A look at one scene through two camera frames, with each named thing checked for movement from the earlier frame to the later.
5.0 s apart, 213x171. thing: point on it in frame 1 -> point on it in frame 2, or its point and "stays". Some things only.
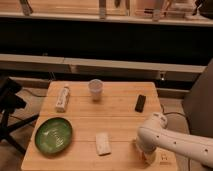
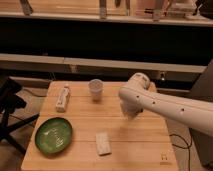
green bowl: (53, 135) stays
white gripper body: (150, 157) -> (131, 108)
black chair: (11, 100) stays
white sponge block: (103, 143) stays
